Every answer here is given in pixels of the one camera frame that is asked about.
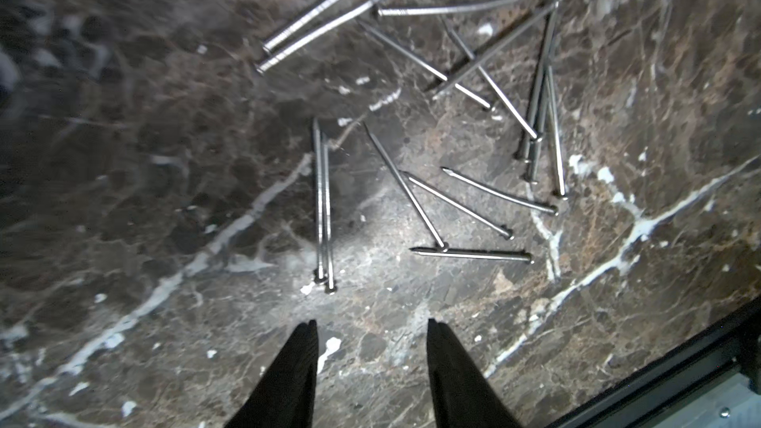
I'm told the steel nail lower diagonal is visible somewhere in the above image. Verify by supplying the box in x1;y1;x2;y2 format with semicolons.
359;20;493;110

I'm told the steel nail centre diagonal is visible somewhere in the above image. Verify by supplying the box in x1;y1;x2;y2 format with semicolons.
364;124;449;253

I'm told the steel nail mid right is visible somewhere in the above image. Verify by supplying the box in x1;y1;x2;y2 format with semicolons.
441;166;559;216

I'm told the steel nail pair vertical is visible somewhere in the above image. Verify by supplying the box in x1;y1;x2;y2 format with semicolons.
312;118;337;294

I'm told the steel nail far right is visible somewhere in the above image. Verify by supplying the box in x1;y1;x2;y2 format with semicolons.
516;1;560;162

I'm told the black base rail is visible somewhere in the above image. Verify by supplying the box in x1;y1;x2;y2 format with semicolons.
551;298;760;427

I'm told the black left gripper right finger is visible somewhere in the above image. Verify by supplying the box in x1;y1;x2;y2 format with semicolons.
426;318;520;428

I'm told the steel nail right vertical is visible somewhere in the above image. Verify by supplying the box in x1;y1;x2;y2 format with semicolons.
546;65;568;200

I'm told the steel nail long diagonal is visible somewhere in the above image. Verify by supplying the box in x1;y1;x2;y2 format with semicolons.
431;0;560;99

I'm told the steel nail short diagonal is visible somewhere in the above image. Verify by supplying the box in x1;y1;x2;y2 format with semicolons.
401;170;515;242

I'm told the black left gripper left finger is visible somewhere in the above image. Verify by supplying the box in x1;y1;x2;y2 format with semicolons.
226;320;319;428

